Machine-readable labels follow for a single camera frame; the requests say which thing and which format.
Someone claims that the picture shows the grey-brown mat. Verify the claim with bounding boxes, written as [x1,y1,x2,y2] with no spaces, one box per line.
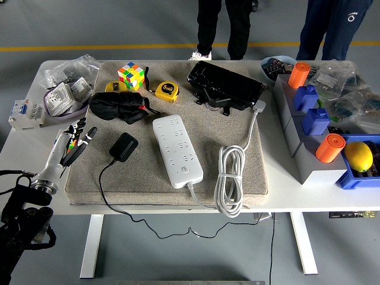
[65,61,270,208]

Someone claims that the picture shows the white power strip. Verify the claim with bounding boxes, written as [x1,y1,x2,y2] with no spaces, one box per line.
[152,114,204,189]

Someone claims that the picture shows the orange cylinder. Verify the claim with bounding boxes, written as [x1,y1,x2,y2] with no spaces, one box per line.
[315,133,347,164]
[287,61,312,89]

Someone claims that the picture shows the white three-pin plug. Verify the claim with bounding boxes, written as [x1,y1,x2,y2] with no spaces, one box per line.
[252,99,267,114]

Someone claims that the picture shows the clear bag of black parts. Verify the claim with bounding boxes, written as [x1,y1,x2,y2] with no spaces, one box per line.
[44,54,102,90]

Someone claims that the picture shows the black power adapter plug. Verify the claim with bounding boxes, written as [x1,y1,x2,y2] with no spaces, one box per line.
[109,132,139,163]

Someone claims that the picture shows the yellow tape measure 5m print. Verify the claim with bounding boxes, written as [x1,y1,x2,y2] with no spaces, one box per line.
[144,66,181,103]

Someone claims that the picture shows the black table control panel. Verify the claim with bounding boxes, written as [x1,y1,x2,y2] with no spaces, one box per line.
[328,210,374,219]

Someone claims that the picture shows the yellow tape measure black label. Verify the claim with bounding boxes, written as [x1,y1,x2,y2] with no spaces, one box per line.
[104,81,128,94]

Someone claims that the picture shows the white table leg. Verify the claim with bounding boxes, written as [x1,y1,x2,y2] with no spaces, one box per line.
[289,211,319,276]
[79,213,105,279]

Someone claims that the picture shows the blue block with knob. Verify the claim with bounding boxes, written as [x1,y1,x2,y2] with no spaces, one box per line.
[301,107,331,136]
[293,84,319,113]

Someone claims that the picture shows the clear bag with white label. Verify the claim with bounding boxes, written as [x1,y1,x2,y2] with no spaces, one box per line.
[308,61,372,99]

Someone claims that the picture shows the grey box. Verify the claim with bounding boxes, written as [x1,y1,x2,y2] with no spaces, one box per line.
[272,73,320,131]
[283,114,349,185]

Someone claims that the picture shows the light blue bowl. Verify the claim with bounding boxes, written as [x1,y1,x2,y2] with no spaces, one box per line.
[260,56,297,84]

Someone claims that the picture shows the person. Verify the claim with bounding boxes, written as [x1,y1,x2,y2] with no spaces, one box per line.
[188,0,254,62]
[296,0,374,62]

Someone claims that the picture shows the white power strip cable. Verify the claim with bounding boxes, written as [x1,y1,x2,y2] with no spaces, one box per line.
[185,110,258,219]

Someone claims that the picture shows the dark electronic parts packets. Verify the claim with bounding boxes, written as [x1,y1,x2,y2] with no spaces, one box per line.
[264,58,293,75]

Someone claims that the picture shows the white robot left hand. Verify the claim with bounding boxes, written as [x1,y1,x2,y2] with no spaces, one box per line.
[35,117,98,185]

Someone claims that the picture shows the thin black adapter cord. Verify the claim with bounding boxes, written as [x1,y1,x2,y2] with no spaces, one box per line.
[97,159,265,240]

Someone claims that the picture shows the yellow lemon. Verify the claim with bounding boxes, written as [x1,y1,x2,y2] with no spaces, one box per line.
[343,141,374,173]

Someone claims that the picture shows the blue plastic bin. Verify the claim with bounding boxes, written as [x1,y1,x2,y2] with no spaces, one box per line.
[335,133,380,190]

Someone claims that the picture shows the white shoe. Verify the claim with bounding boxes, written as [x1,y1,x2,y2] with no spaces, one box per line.
[188,50,213,62]

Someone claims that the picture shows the clear bag of green parts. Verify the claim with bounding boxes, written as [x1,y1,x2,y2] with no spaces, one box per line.
[329,88,380,134]

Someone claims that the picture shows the black glossy wrapped device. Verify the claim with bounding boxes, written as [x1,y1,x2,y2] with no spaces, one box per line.
[186,61,267,116]

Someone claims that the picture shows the grey under-table bracket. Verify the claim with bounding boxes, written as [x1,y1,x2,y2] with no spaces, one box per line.
[254,212,276,222]

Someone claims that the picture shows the black fabric pouch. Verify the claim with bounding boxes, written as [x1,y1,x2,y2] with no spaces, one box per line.
[88,90,151,125]

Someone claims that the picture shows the black hanging cable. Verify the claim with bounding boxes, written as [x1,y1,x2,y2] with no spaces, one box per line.
[268,211,276,285]

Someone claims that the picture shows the white circuit breaker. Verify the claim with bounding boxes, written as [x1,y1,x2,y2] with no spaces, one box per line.
[8,99,46,131]

